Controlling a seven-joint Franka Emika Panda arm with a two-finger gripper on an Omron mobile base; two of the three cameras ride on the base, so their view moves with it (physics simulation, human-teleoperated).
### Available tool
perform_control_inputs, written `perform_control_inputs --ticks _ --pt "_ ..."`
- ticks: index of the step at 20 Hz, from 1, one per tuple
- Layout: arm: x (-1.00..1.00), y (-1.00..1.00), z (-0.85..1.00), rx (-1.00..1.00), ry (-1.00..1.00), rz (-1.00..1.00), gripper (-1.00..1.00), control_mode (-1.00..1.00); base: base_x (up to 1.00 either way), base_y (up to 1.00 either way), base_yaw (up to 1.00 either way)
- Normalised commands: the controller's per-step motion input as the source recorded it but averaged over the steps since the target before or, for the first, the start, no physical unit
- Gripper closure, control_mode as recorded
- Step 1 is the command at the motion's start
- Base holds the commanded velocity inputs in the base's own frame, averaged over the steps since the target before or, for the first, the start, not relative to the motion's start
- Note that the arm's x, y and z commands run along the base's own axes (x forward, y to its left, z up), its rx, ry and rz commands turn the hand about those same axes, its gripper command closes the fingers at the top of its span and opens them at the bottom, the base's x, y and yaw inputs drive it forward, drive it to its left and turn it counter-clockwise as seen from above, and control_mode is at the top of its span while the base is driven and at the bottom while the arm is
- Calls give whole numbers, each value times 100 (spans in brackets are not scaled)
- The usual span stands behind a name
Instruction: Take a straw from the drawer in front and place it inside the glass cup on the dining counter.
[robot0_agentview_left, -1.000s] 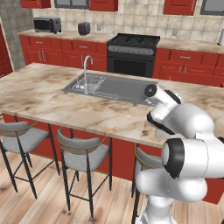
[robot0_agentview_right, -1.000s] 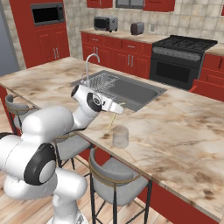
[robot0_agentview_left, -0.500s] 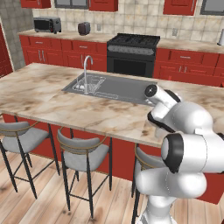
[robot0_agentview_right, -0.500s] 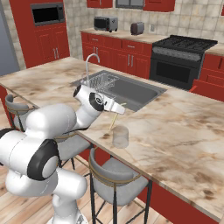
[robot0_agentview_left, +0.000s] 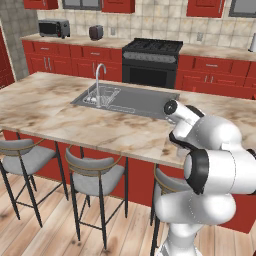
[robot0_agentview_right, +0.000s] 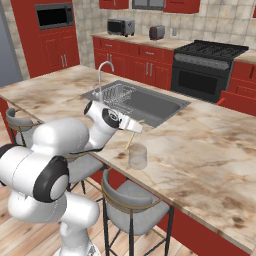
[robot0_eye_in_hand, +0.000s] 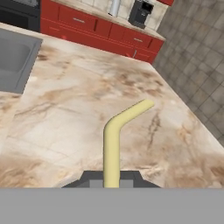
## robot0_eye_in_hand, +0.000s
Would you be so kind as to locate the red cupboard run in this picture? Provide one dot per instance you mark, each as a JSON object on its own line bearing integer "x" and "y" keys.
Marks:
{"x": 96, "y": 30}

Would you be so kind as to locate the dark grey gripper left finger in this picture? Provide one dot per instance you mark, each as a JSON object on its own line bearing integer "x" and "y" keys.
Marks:
{"x": 87, "y": 179}

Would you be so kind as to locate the black coffee machine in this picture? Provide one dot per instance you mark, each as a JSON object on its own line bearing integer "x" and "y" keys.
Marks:
{"x": 140, "y": 13}

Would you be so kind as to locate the pale yellow bent straw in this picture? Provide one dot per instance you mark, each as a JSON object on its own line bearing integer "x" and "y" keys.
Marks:
{"x": 111, "y": 151}

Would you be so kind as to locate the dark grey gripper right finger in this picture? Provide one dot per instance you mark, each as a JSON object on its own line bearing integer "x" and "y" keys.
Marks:
{"x": 134, "y": 179}

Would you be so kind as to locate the black oven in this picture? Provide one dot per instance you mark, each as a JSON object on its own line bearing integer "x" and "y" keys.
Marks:
{"x": 19, "y": 14}

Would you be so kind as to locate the grey sink basin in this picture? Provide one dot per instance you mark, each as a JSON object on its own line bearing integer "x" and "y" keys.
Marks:
{"x": 14, "y": 61}

